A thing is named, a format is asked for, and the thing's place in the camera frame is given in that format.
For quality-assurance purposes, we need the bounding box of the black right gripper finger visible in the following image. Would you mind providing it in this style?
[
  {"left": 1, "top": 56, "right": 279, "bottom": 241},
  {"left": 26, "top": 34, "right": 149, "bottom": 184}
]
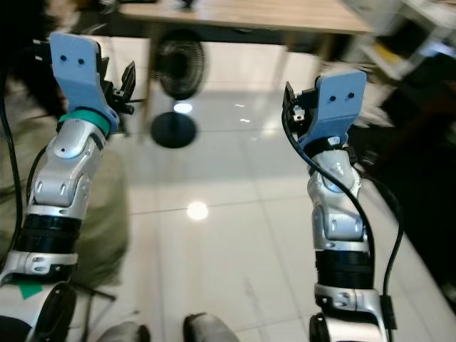
[{"left": 283, "top": 80, "right": 298, "bottom": 126}]

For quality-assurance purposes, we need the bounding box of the black floor fan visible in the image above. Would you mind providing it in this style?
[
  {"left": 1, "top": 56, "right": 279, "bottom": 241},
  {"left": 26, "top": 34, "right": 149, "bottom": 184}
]
[{"left": 150, "top": 28, "right": 212, "bottom": 150}]

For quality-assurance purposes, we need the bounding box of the wooden table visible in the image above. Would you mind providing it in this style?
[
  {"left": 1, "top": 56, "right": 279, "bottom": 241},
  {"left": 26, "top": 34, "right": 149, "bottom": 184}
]
[{"left": 118, "top": 0, "right": 375, "bottom": 38}]

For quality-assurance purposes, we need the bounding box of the grey robot left foot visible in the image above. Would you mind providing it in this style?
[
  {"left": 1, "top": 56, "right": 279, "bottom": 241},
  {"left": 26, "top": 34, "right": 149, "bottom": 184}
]
[{"left": 113, "top": 322, "right": 152, "bottom": 342}]

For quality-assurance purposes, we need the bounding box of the grey robot foot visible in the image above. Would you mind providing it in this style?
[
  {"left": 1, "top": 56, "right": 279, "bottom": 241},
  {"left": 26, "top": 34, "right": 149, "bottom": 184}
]
[
  {"left": 183, "top": 312, "right": 248, "bottom": 342},
  {"left": 113, "top": 322, "right": 152, "bottom": 342}
]

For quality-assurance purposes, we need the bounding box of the grey robot right foot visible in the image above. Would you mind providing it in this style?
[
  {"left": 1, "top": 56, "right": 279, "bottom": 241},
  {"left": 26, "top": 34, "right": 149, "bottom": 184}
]
[{"left": 183, "top": 312, "right": 248, "bottom": 342}]

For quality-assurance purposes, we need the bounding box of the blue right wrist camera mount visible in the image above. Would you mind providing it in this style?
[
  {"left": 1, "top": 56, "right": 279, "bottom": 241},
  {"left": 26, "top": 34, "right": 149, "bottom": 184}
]
[{"left": 299, "top": 69, "right": 368, "bottom": 156}]

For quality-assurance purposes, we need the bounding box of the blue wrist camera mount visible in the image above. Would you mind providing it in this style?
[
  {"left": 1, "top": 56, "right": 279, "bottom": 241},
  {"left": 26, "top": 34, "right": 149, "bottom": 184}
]
[
  {"left": 299, "top": 69, "right": 368, "bottom": 156},
  {"left": 48, "top": 32, "right": 119, "bottom": 120}
]

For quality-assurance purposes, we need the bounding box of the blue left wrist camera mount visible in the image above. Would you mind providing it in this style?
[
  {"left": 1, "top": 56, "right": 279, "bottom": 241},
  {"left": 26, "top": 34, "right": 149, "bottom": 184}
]
[{"left": 48, "top": 32, "right": 119, "bottom": 120}]

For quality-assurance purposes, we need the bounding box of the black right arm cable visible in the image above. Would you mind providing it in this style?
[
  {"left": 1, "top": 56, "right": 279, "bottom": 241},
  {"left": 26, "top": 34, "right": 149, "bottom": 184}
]
[{"left": 281, "top": 105, "right": 405, "bottom": 332}]

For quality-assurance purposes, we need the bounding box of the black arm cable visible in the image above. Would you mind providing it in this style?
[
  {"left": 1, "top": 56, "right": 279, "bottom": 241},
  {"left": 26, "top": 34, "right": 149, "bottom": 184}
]
[
  {"left": 281, "top": 105, "right": 405, "bottom": 332},
  {"left": 0, "top": 43, "right": 54, "bottom": 261}
]

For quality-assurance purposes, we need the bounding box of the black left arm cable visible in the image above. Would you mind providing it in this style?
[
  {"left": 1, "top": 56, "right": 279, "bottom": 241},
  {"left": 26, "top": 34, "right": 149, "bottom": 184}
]
[{"left": 0, "top": 43, "right": 54, "bottom": 261}]

